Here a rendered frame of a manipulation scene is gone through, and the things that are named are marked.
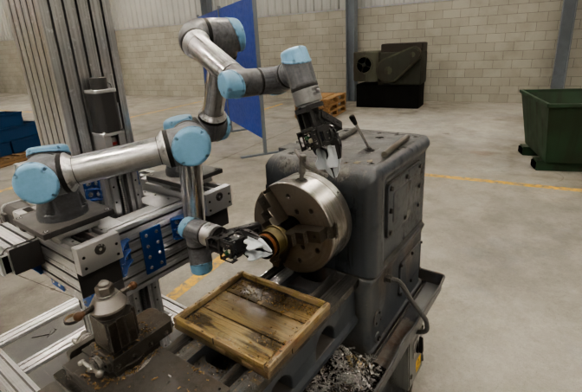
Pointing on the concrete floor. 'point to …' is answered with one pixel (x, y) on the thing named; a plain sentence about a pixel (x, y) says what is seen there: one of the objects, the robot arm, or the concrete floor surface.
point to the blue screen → (241, 112)
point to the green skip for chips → (552, 128)
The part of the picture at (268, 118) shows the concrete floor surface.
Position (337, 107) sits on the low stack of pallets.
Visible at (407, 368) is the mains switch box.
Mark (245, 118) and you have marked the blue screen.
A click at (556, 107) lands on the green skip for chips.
